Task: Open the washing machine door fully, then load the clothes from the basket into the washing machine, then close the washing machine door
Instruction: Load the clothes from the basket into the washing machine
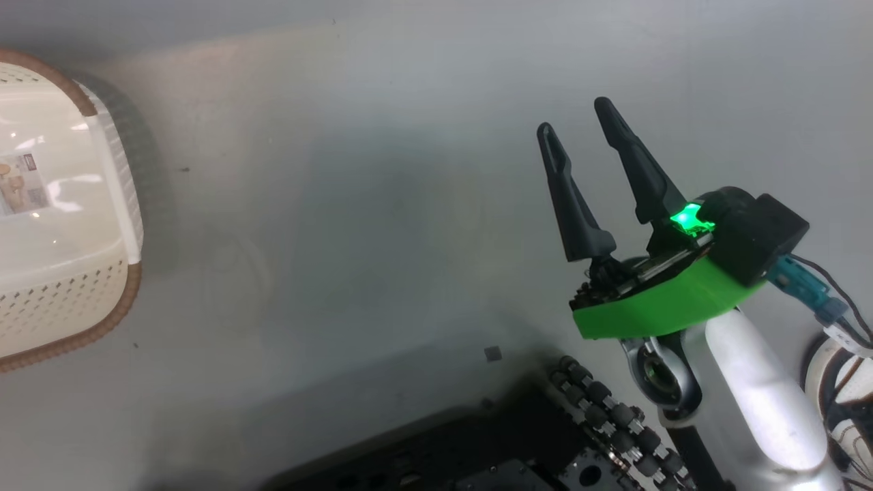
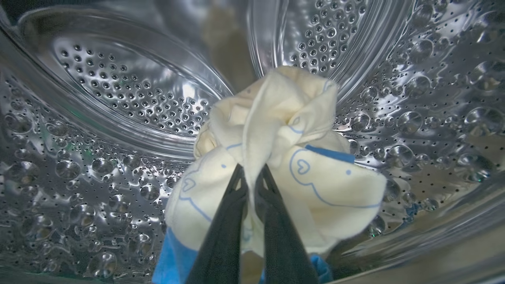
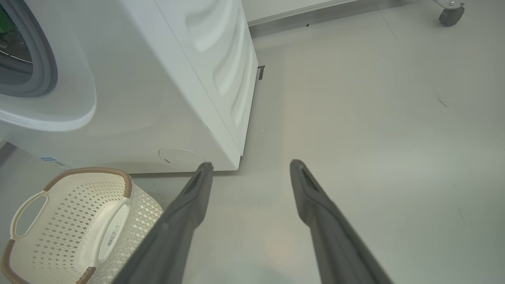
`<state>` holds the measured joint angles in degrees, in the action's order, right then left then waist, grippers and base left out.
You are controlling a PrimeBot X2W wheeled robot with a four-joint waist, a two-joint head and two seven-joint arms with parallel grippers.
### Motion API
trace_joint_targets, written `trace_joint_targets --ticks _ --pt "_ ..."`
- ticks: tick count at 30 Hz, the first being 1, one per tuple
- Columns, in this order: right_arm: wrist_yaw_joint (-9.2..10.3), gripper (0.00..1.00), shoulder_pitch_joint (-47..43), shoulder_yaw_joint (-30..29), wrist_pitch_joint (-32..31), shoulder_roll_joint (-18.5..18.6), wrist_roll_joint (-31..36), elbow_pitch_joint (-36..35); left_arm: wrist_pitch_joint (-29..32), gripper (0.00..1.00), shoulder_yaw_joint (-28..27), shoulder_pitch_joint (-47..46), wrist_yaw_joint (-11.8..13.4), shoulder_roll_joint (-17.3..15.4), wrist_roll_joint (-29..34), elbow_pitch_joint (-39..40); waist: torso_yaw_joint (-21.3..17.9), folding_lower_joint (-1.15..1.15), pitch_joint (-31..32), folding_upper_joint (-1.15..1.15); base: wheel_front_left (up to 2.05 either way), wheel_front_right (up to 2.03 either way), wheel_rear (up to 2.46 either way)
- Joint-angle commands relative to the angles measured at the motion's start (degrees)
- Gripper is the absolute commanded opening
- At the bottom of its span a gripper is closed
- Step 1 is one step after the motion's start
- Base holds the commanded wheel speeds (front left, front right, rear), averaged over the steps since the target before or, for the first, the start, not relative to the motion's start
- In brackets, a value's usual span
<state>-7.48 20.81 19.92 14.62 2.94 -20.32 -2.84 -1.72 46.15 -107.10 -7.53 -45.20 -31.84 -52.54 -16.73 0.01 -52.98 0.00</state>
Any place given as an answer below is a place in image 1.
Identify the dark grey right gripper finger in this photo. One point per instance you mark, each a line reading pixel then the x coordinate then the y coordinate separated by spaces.
pixel 644 177
pixel 576 204

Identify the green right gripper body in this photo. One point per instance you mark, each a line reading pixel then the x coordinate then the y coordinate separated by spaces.
pixel 668 303

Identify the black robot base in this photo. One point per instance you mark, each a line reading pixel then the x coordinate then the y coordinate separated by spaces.
pixel 443 457

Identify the cream perforated laundry basket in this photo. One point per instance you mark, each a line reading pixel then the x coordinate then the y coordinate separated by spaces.
pixel 61 286

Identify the product label in basket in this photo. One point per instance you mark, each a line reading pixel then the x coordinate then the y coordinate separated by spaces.
pixel 24 185

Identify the black roller omni wheel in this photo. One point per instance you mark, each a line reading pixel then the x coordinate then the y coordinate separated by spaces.
pixel 614 423

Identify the small black floor marker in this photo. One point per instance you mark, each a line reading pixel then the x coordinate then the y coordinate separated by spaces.
pixel 493 354

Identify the white black sneaker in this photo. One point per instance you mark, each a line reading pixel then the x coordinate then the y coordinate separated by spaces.
pixel 846 409

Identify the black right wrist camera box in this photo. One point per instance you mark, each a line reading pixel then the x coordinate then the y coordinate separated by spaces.
pixel 753 232

